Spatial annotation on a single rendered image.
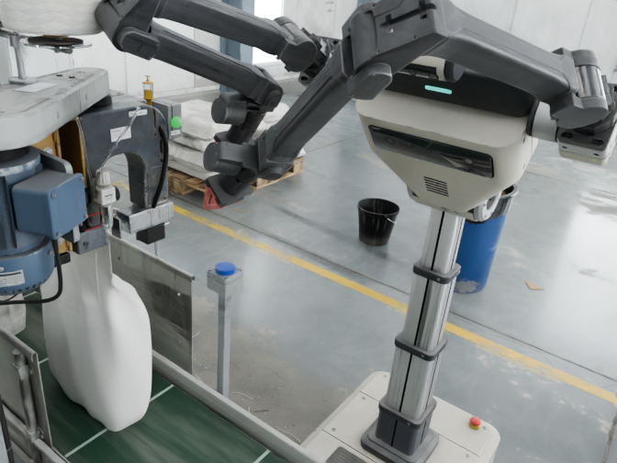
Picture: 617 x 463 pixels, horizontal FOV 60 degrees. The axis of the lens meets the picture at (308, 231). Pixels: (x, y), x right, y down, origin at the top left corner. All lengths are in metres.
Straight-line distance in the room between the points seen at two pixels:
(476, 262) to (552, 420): 1.04
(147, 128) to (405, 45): 0.85
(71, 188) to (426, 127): 0.71
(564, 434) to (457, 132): 1.76
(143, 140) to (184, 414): 0.88
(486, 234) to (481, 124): 2.10
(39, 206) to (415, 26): 0.66
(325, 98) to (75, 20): 0.45
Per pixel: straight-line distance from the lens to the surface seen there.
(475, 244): 3.24
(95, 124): 1.32
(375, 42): 0.74
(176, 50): 1.08
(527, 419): 2.65
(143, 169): 1.44
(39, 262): 1.10
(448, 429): 2.08
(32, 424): 1.75
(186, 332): 1.95
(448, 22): 0.73
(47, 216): 0.99
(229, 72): 1.16
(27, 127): 1.00
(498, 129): 1.16
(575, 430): 2.71
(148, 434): 1.78
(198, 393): 1.89
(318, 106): 0.85
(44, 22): 1.03
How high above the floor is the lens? 1.66
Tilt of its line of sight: 25 degrees down
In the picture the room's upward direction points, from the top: 5 degrees clockwise
